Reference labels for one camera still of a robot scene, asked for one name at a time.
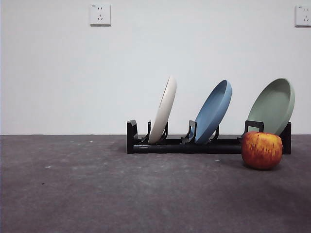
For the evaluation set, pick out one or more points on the green plate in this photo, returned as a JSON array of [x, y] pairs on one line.
[[272, 104]]

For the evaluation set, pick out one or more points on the pale yellow cream plate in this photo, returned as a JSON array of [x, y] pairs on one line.
[[162, 114]]

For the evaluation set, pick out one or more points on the black plate rack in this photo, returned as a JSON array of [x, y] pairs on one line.
[[184, 148]]

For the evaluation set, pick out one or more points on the white wall socket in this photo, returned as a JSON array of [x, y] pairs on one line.
[[303, 15], [100, 14]]

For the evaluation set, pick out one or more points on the red yellow apple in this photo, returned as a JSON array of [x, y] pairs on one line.
[[262, 150]]

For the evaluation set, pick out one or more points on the blue plate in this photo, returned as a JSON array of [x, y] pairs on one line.
[[213, 114]]

